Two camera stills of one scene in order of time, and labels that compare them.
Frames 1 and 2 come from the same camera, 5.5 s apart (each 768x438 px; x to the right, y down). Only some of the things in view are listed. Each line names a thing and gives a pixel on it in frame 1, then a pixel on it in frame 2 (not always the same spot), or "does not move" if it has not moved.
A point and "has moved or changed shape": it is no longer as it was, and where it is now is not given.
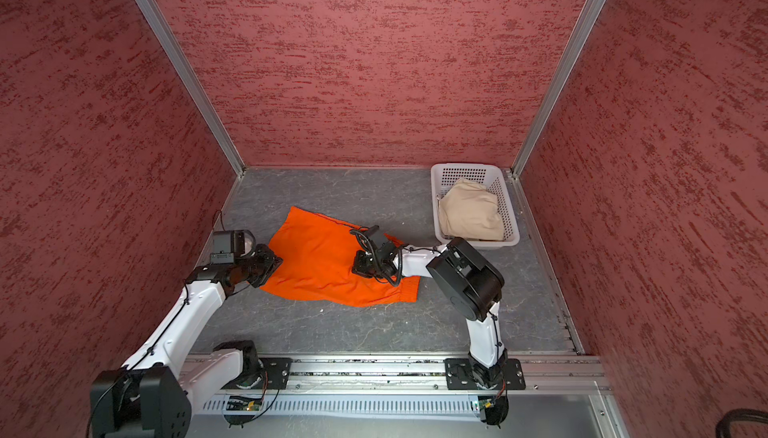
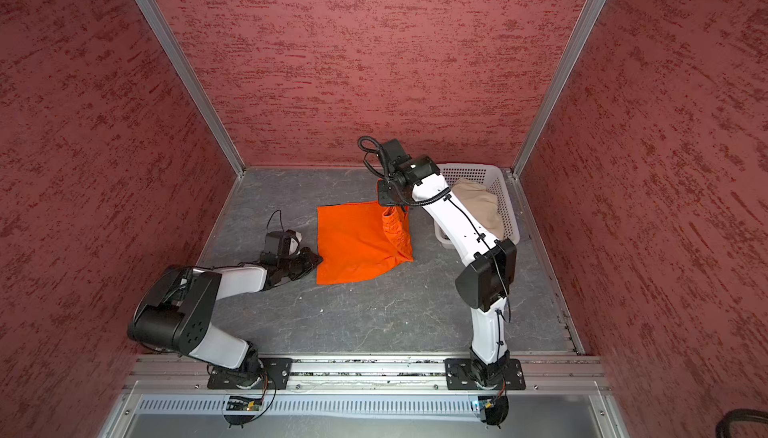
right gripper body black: x=370 y=265 -> x=391 y=194
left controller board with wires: x=240 y=409 does not move
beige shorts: x=469 y=211 does not move
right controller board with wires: x=494 y=409 does not move
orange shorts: x=316 y=255 has moved or changed shape
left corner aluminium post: x=165 y=39 does not move
